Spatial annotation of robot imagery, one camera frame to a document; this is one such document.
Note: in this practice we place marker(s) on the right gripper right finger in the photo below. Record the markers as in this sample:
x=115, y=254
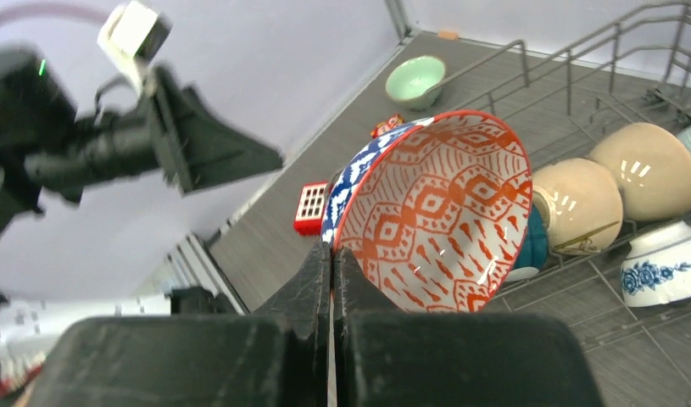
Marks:
x=385, y=356

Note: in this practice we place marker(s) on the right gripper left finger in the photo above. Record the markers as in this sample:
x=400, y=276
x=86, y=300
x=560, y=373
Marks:
x=275, y=356

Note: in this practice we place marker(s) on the blue floral white bowl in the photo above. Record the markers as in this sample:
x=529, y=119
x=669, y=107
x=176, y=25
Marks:
x=657, y=269

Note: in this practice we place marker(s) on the teal and white bowl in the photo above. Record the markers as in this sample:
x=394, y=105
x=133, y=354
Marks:
x=534, y=250

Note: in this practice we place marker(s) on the pale green celadon bowl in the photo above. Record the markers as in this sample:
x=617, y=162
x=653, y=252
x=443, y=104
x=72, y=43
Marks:
x=415, y=84

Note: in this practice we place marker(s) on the beige bowl lower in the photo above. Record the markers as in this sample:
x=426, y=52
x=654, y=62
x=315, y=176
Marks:
x=580, y=204

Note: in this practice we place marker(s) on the red toy block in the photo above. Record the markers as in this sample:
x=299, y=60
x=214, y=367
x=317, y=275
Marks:
x=310, y=209

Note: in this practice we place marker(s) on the beige bowl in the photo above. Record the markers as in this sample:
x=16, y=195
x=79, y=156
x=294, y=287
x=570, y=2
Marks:
x=652, y=169
x=580, y=204

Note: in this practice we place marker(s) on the beige bowl upper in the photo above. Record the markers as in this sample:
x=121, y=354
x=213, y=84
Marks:
x=652, y=169

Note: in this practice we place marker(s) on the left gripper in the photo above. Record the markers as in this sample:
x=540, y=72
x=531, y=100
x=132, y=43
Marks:
x=46, y=145

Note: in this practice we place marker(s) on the grey wire dish rack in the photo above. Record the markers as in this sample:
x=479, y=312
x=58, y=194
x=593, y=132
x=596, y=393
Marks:
x=562, y=104

